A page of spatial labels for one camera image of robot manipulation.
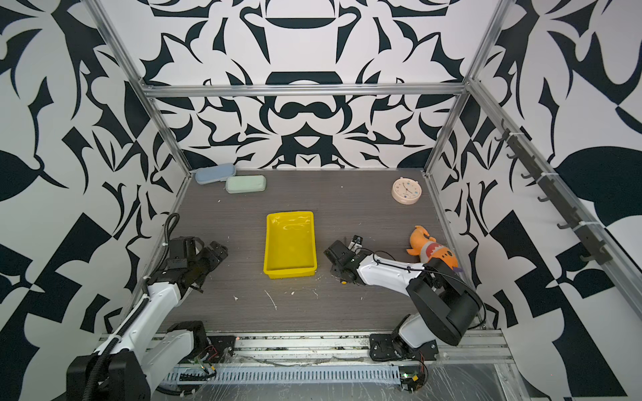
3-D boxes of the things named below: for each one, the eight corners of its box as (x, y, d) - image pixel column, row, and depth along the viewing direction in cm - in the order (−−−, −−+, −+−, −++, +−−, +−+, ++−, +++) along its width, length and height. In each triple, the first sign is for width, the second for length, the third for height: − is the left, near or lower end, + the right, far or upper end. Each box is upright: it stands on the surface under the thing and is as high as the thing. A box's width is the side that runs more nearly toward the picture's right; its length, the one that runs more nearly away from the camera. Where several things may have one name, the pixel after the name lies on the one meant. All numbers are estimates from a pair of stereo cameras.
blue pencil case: (195, 185, 115) (193, 182, 113) (197, 171, 120) (195, 168, 118) (235, 179, 117) (233, 176, 115) (235, 166, 123) (234, 162, 121)
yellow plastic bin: (261, 279, 90) (257, 270, 84) (270, 221, 105) (267, 210, 100) (316, 279, 90) (316, 270, 84) (317, 221, 105) (317, 210, 100)
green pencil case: (226, 193, 114) (223, 187, 111) (230, 181, 119) (227, 174, 116) (265, 193, 114) (263, 187, 111) (267, 181, 119) (265, 175, 116)
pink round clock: (394, 205, 111) (397, 198, 108) (389, 184, 119) (391, 177, 116) (421, 205, 111) (424, 198, 108) (414, 184, 119) (417, 177, 116)
